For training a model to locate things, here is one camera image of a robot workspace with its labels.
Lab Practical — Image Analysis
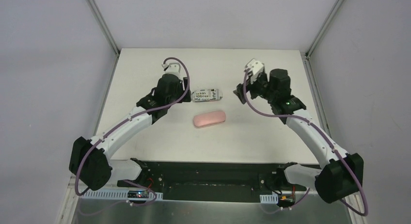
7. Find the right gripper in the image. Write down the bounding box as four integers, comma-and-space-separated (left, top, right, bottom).
234, 72, 276, 104

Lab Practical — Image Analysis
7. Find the pink glasses case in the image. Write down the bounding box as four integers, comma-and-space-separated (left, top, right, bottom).
193, 111, 226, 128

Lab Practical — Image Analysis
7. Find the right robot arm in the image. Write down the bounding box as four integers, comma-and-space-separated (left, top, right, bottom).
233, 68, 367, 207

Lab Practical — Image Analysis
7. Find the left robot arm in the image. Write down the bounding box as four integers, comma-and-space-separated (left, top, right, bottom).
69, 73, 190, 191

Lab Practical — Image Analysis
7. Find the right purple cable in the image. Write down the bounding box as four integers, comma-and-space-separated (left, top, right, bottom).
242, 71, 369, 217

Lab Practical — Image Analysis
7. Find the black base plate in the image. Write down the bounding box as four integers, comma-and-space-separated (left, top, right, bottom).
133, 161, 306, 203

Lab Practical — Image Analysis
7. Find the right white cable duct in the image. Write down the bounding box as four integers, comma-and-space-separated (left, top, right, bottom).
259, 193, 278, 204

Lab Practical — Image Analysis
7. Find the white cable duct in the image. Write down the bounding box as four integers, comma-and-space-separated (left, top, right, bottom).
259, 193, 278, 204
82, 189, 163, 201

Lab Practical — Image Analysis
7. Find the left white cable duct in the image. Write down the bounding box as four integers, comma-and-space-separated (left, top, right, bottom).
82, 189, 163, 201

